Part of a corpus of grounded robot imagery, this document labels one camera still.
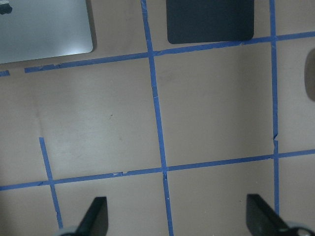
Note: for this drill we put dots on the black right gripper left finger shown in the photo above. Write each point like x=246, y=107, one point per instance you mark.
x=95, y=221

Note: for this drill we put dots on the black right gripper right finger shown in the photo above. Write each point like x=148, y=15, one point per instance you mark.
x=262, y=219

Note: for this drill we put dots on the white computer mouse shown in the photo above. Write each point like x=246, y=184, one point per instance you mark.
x=309, y=75

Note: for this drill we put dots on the black mousepad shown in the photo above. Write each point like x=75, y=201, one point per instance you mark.
x=198, y=21

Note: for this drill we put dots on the silver closed laptop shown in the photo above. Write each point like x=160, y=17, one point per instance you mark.
x=39, y=29

